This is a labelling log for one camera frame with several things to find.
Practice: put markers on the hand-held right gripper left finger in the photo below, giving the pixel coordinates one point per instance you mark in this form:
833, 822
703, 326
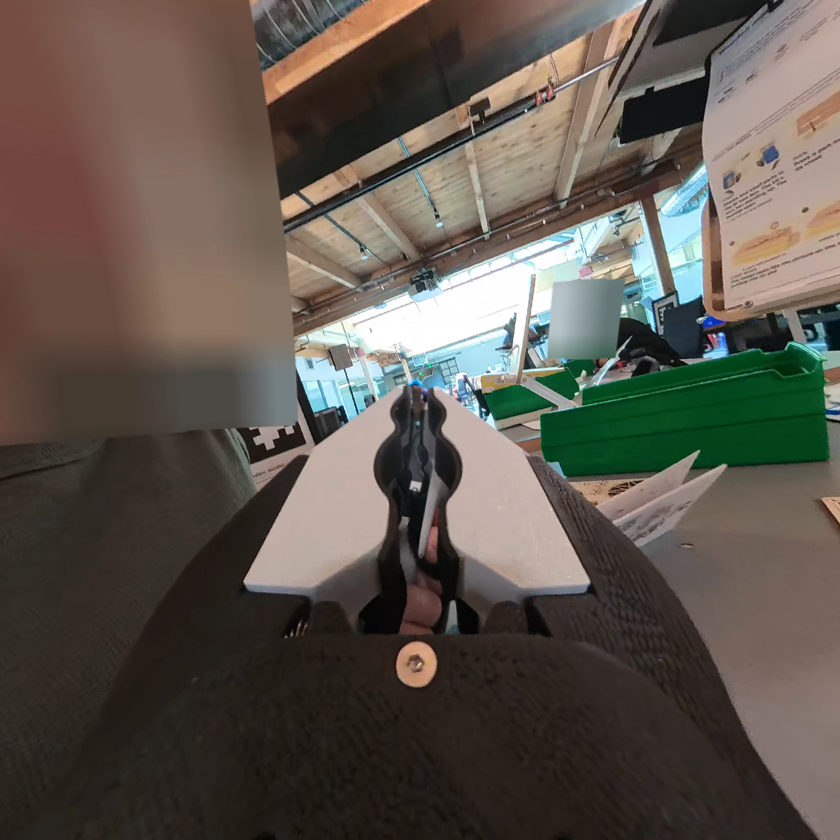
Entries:
328, 518

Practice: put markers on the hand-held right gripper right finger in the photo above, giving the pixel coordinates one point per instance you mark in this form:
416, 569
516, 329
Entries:
512, 525

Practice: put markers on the person's left hand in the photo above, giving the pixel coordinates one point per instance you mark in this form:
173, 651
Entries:
420, 610

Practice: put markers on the small green plastic bin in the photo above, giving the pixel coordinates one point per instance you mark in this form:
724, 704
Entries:
518, 407

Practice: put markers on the white instruction booklet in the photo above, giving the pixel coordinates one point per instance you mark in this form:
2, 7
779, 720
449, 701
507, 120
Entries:
663, 505

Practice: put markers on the thin wooden board on stand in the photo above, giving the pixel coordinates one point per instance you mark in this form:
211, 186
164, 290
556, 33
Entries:
525, 328

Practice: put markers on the large green plastic bin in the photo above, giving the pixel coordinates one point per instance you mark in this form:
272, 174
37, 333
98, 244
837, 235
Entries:
689, 426

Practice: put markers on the person's grey-green shirt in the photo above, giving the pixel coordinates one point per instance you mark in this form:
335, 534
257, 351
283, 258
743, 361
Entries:
79, 590

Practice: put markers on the black white fiducial tag board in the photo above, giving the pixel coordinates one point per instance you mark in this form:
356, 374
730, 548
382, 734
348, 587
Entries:
664, 315

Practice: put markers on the wooden clipboard board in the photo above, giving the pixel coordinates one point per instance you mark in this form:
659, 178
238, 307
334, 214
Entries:
712, 289

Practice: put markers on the black framed panel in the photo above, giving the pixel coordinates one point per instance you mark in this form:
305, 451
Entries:
663, 111

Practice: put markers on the printed instruction sheet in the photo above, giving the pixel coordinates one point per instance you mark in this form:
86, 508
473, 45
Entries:
774, 164

